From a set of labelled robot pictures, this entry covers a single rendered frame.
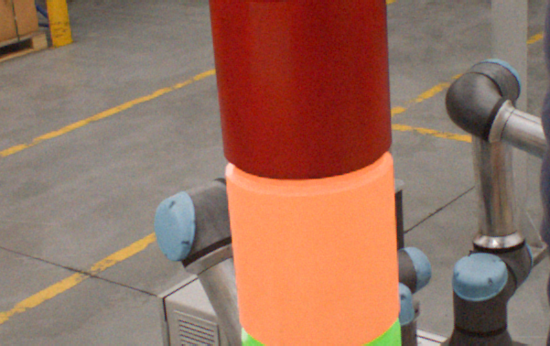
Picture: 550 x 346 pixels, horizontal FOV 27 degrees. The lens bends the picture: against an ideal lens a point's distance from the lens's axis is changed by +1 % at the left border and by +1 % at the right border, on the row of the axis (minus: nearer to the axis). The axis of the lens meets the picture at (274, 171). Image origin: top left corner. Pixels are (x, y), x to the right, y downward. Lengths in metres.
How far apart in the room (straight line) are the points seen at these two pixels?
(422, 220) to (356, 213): 5.66
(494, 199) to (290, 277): 2.29
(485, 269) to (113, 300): 3.10
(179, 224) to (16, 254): 4.01
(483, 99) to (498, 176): 0.24
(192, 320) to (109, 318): 2.72
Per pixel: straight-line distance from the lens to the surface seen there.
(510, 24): 5.24
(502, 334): 2.62
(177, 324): 2.61
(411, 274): 1.98
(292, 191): 0.33
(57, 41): 10.18
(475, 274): 2.56
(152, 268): 5.69
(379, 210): 0.34
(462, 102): 2.43
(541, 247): 5.59
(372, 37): 0.32
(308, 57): 0.31
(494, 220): 2.63
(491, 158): 2.58
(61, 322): 5.31
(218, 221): 2.13
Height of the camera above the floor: 2.39
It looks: 21 degrees down
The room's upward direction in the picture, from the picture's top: 5 degrees counter-clockwise
